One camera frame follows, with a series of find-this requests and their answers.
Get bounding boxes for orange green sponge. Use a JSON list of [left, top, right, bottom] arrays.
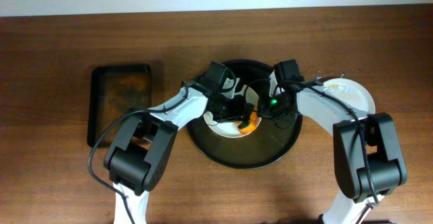
[[237, 108, 260, 135]]

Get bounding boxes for round black tray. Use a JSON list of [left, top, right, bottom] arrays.
[[187, 59, 302, 169]]

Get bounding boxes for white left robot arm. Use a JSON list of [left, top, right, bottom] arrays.
[[104, 79, 258, 223]]

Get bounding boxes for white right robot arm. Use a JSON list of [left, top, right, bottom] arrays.
[[258, 80, 407, 224]]

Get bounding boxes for cream plate with ketchup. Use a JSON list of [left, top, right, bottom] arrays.
[[203, 79, 262, 138]]

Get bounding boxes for black rectangular tray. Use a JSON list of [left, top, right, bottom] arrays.
[[87, 64, 152, 148]]

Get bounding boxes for pink plate with ketchup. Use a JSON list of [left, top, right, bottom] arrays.
[[323, 78, 375, 114]]

